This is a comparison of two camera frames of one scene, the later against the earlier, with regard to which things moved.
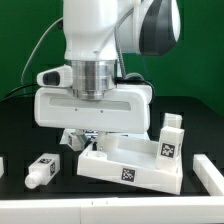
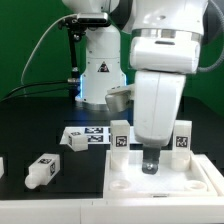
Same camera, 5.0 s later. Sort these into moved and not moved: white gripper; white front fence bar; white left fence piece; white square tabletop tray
Moved: white square tabletop tray; white gripper
Not moved: white front fence bar; white left fence piece
